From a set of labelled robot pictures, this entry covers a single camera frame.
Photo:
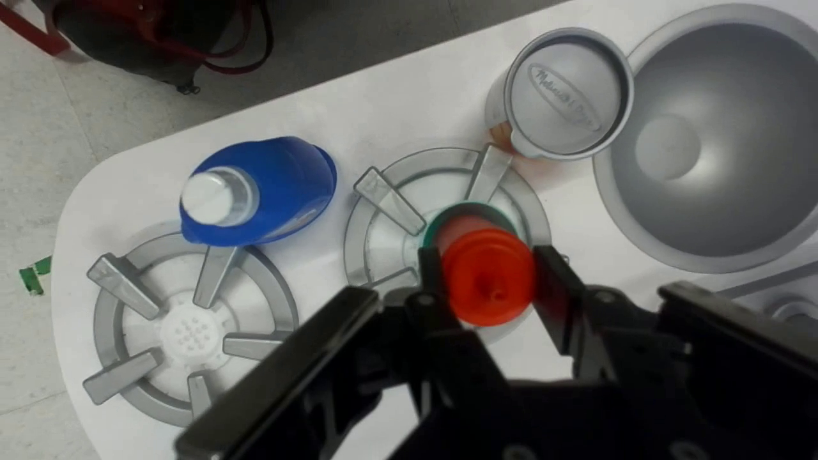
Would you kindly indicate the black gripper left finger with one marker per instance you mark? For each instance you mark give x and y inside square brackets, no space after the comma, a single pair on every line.
[451,365]

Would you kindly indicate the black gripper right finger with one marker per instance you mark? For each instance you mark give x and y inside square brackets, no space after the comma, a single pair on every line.
[575,315]

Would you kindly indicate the red ketchup bottle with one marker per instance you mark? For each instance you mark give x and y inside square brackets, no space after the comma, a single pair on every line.
[488,286]

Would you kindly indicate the teal plastic cup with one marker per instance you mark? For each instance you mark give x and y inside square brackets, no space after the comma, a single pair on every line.
[468,226]

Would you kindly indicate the blue detergent bottle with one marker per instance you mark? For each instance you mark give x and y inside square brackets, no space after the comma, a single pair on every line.
[257,191]

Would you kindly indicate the grey stove burner near sink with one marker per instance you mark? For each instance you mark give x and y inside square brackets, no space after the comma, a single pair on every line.
[395,206]

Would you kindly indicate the grey toy sink bowl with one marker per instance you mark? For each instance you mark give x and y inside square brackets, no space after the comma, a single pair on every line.
[719,158]

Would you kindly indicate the silver tin can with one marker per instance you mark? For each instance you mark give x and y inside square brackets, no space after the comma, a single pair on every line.
[566,96]

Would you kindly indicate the grey stove burner at end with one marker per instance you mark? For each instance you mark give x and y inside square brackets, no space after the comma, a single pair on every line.
[176,323]

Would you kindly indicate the white toy kitchen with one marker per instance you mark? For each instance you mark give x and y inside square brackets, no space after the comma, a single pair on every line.
[372,117]

